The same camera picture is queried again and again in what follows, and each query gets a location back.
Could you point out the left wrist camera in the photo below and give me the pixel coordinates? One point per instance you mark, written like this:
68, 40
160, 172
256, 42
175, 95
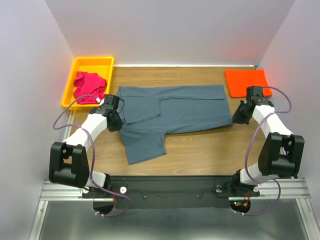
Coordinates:
100, 101

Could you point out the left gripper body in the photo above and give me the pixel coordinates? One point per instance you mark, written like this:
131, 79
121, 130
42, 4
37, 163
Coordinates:
116, 123

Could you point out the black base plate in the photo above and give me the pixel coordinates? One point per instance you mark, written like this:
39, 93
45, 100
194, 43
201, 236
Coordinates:
173, 192

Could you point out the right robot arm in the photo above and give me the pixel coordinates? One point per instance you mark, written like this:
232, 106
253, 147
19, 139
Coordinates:
282, 151

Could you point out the folded orange t-shirt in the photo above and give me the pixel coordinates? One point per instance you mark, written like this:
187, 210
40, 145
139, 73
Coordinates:
239, 80

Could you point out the yellow plastic bin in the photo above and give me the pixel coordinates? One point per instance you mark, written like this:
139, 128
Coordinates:
103, 66

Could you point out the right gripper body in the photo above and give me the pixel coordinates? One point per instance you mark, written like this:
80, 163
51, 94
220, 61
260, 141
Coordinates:
240, 117

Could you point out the grey-blue t-shirt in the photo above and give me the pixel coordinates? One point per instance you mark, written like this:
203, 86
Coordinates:
150, 113

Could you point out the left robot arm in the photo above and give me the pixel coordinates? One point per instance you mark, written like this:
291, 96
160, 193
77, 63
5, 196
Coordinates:
72, 161

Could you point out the magenta t-shirt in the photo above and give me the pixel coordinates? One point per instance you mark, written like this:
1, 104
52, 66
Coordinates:
89, 84

